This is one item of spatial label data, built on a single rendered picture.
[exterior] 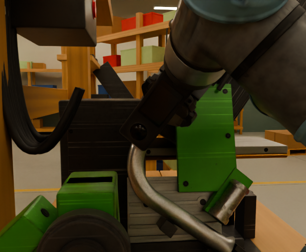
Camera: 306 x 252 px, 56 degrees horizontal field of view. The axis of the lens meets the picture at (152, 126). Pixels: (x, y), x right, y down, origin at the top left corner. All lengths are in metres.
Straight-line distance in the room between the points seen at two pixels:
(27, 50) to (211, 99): 9.55
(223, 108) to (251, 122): 9.86
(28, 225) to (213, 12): 0.23
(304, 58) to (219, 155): 0.37
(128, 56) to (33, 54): 6.18
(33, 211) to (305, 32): 0.27
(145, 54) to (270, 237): 3.25
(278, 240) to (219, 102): 0.39
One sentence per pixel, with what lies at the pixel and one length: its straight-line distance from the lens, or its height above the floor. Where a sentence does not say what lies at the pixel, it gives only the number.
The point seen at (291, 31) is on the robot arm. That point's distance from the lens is 0.24.
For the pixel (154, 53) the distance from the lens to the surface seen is 3.79.
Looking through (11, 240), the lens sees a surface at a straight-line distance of 0.29.
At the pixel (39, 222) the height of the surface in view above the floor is 1.14.
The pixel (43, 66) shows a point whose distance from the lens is 9.32.
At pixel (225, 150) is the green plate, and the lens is 0.58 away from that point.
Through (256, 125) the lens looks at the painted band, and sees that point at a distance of 10.54.
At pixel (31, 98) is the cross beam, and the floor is 1.24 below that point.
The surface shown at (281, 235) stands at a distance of 0.85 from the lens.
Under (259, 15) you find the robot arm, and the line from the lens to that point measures 0.23.
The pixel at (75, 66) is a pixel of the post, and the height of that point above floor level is 1.38.
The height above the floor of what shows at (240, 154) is 1.11.
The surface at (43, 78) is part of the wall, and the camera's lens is 9.82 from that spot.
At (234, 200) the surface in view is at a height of 1.07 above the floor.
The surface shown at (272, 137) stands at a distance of 6.96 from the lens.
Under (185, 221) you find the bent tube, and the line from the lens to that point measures 0.52.
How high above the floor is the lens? 1.25
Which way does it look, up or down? 6 degrees down
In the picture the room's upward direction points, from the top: straight up
